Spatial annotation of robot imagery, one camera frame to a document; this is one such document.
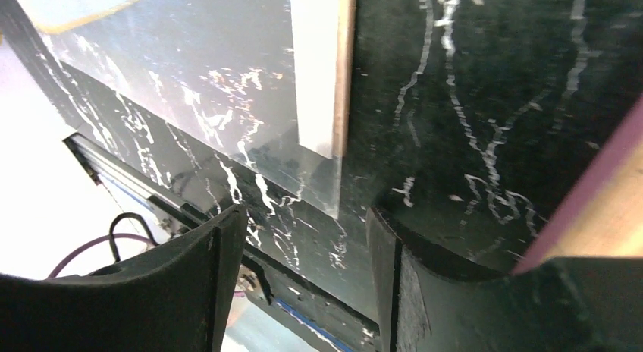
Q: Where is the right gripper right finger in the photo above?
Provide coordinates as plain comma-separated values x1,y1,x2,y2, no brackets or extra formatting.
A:
366,207,642,351

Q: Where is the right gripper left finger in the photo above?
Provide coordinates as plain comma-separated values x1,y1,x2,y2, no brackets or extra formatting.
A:
1,205,247,351

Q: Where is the pink wooden picture frame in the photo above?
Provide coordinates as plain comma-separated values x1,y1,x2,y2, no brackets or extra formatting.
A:
513,101,642,273

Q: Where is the clear acrylic sheet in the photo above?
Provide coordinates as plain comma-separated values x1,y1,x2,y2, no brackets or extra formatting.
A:
40,0,341,217

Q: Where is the seascape photo on board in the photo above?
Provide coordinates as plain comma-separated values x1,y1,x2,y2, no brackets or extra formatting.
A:
18,0,356,159

